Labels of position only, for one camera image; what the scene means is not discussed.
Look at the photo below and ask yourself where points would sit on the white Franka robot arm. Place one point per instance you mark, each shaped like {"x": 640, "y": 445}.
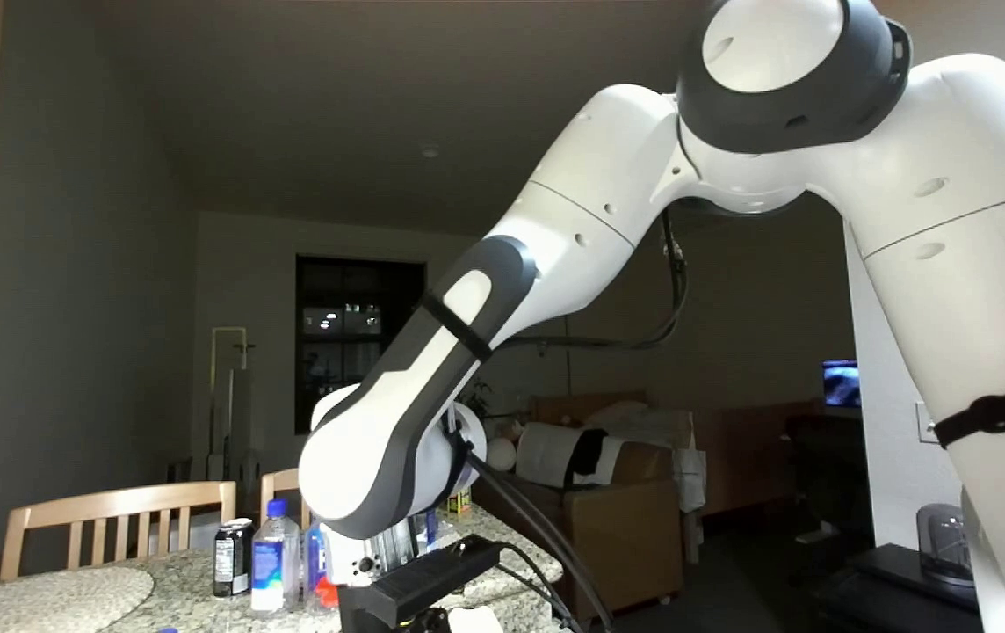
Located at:
{"x": 594, "y": 211}

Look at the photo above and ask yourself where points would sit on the small white object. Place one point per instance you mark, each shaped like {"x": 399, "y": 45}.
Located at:
{"x": 473, "y": 620}

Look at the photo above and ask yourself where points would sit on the white black pillow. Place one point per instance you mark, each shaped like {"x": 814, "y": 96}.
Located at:
{"x": 551, "y": 453}

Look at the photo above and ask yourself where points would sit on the dark window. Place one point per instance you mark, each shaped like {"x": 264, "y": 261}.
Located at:
{"x": 338, "y": 337}

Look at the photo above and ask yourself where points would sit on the white bag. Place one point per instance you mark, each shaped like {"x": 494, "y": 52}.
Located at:
{"x": 689, "y": 478}

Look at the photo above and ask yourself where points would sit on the cardboard box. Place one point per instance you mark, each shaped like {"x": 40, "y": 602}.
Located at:
{"x": 621, "y": 539}

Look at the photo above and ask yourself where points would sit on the narrow wooden slat chair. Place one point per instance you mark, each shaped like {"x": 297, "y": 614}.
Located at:
{"x": 281, "y": 483}

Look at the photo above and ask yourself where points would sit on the dark wooden sideboard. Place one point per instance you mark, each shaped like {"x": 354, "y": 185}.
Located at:
{"x": 762, "y": 469}

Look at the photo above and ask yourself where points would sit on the blue red label bottle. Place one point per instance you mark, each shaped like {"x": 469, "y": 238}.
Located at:
{"x": 318, "y": 568}

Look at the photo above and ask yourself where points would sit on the blue label water bottle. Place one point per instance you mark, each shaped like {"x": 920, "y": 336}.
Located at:
{"x": 271, "y": 568}

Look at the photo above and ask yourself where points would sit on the blue lit screen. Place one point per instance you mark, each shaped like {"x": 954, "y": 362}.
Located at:
{"x": 840, "y": 384}

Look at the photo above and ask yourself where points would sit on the dark label can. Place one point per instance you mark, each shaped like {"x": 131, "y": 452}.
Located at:
{"x": 231, "y": 562}

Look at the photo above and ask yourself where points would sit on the wide wooden slat chair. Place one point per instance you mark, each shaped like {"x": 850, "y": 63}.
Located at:
{"x": 118, "y": 511}

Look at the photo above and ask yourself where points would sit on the dark low table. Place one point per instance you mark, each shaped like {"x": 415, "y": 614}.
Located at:
{"x": 877, "y": 600}

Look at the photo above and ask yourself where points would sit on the silver round appliance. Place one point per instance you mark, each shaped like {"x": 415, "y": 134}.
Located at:
{"x": 941, "y": 534}

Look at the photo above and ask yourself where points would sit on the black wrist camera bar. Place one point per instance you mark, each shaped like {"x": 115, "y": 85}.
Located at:
{"x": 421, "y": 580}

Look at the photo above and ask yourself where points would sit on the white light switch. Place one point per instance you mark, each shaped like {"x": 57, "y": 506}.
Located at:
{"x": 922, "y": 424}

